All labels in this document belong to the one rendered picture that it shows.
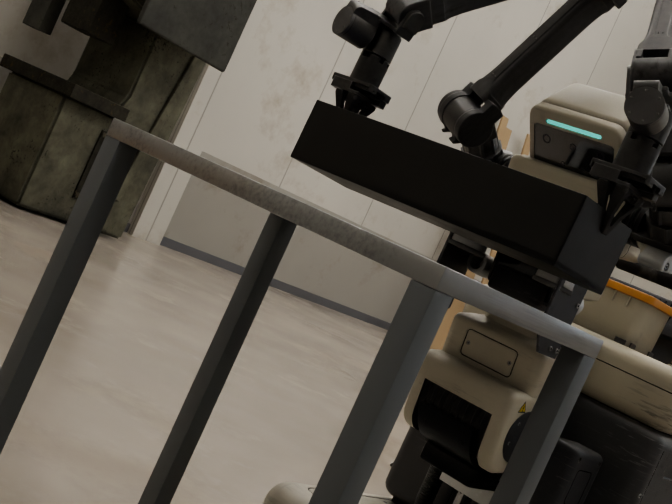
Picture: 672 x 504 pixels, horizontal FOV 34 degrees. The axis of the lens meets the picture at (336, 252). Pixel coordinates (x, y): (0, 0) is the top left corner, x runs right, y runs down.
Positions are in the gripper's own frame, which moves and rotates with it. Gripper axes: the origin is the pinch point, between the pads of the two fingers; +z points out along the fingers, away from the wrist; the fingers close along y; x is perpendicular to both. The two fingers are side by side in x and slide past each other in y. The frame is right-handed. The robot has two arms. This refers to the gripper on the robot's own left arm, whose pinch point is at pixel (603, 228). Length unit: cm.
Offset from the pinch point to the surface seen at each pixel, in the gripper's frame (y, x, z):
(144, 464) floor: -127, 61, 94
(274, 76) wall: -650, 533, -95
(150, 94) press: -567, 352, -23
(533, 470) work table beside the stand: 6.4, -0.1, 36.9
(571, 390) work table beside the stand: 6.4, 0.0, 23.9
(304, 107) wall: -646, 579, -84
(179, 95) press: -567, 376, -33
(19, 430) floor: -137, 26, 94
